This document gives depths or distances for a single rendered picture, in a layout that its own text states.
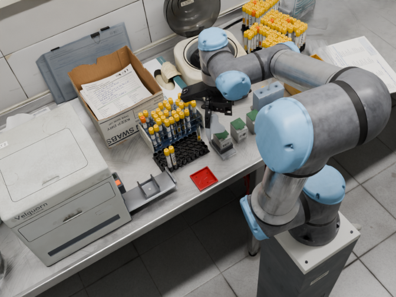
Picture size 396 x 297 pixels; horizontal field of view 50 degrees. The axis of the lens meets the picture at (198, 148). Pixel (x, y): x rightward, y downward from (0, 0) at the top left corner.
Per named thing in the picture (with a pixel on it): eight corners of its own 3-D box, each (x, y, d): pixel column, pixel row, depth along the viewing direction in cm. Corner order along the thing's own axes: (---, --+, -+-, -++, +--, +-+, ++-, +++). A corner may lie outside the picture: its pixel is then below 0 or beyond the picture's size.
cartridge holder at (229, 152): (223, 161, 142) (223, 154, 139) (208, 143, 147) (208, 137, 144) (236, 153, 143) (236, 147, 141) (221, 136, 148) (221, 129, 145)
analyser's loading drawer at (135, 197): (119, 220, 130) (115, 212, 126) (110, 204, 133) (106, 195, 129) (178, 187, 135) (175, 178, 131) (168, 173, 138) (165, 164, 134)
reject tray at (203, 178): (200, 191, 136) (200, 190, 135) (189, 177, 139) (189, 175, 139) (218, 181, 137) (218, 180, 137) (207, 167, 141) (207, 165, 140)
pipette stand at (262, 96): (260, 121, 151) (261, 101, 143) (250, 108, 155) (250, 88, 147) (284, 110, 153) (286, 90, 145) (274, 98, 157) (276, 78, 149)
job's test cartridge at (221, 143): (221, 153, 142) (220, 141, 137) (213, 144, 145) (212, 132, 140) (231, 147, 143) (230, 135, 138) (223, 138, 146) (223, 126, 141)
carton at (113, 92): (108, 150, 149) (96, 122, 136) (78, 100, 164) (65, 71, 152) (170, 119, 155) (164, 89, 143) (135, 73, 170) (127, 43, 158)
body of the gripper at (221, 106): (231, 118, 126) (230, 89, 116) (203, 115, 128) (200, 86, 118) (236, 99, 130) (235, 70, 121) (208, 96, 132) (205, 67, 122)
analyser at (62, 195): (46, 269, 125) (0, 221, 100) (19, 200, 139) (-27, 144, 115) (141, 215, 132) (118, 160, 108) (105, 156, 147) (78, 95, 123)
